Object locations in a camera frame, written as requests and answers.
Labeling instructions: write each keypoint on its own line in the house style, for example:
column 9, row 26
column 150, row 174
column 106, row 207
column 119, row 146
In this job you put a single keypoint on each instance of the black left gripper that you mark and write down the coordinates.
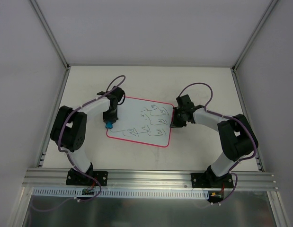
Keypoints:
column 110, row 119

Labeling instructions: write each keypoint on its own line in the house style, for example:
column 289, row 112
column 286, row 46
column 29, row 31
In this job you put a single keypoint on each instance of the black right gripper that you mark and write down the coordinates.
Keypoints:
column 177, row 117

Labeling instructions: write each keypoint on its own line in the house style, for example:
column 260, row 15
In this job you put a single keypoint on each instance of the blue bone-shaped eraser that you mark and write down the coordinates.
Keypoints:
column 109, row 125

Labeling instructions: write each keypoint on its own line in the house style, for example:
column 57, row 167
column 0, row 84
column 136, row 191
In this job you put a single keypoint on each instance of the pink-framed whiteboard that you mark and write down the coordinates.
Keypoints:
column 143, row 121

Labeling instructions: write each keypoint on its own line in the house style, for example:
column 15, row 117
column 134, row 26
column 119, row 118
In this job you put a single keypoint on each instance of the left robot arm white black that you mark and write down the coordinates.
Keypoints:
column 69, row 128

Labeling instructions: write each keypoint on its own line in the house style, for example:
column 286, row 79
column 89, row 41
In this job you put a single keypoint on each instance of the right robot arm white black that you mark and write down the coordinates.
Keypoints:
column 237, row 139

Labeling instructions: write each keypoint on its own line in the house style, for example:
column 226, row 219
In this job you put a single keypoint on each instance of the right small circuit board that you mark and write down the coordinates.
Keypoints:
column 219, row 195

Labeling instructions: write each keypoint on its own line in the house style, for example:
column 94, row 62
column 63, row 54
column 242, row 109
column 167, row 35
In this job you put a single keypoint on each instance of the left green circuit board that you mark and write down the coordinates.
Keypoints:
column 87, row 192

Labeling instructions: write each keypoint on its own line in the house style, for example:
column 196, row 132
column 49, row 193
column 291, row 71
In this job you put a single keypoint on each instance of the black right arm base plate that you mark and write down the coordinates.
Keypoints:
column 203, row 180

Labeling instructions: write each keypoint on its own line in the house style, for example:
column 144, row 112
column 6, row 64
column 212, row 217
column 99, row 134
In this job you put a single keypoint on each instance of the aluminium left rear corner post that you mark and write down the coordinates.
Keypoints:
column 40, row 15

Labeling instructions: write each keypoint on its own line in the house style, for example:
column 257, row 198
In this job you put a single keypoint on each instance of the aluminium corner post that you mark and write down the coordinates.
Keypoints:
column 40, row 15
column 260, row 24

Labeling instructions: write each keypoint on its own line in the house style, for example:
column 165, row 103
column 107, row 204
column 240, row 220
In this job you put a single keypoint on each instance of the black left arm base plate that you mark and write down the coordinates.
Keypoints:
column 74, row 178

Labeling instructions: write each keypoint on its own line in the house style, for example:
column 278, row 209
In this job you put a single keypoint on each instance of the white slotted cable duct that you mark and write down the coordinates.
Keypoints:
column 123, row 193

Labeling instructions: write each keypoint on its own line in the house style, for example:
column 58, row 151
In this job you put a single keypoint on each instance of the aluminium right side rail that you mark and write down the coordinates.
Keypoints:
column 261, row 167

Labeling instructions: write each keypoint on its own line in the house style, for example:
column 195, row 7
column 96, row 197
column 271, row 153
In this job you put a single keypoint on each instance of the aluminium left side rail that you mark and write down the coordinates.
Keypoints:
column 53, row 113

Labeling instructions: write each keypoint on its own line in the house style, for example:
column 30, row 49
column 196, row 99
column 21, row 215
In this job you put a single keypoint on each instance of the aluminium front mounting rail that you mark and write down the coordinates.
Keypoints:
column 144, row 179

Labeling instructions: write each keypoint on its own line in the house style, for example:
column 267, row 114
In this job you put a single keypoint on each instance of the aluminium right rear corner post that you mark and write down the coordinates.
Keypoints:
column 260, row 24

